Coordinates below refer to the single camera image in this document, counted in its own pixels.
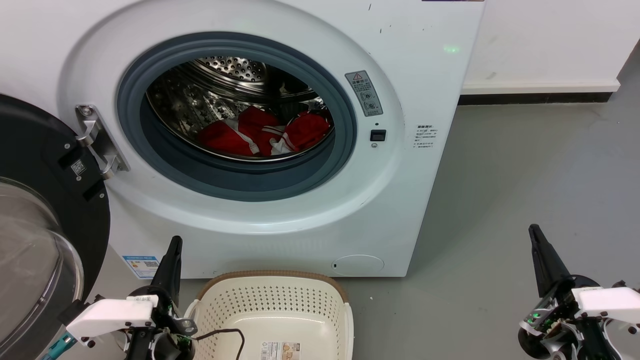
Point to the white front-load washing machine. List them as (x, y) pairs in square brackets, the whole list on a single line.
[(425, 75)]

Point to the printed paper product label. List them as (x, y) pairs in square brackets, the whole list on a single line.
[(280, 351)]

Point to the black washing machine door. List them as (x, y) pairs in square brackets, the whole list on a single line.
[(35, 145)]

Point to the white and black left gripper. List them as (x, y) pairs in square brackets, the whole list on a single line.
[(110, 316)]

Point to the silver metal door hinge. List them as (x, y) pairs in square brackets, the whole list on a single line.
[(101, 146)]

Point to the red and white garment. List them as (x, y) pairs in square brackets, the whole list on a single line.
[(225, 137)]

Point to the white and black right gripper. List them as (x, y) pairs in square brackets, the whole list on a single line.
[(600, 304)]

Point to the round white filter cover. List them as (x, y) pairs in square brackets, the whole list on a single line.
[(358, 265)]

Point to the blue energy label sticker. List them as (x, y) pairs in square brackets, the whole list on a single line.
[(142, 266)]

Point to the black and white baseboard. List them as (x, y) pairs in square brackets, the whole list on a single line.
[(535, 95)]

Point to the grey warning sticker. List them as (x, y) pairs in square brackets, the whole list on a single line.
[(364, 93)]

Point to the grey rubber door gasket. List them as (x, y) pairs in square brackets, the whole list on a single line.
[(240, 182)]

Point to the black door latch socket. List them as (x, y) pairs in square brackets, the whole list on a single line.
[(378, 135)]

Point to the cream perforated laundry basket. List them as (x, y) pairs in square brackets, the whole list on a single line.
[(280, 305)]

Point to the QR code sticker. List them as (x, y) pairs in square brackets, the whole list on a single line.
[(78, 167)]

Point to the stainless steel washing machine drum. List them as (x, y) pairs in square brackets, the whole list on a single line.
[(225, 80)]

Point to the small white text sticker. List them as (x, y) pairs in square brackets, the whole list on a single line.
[(425, 136)]

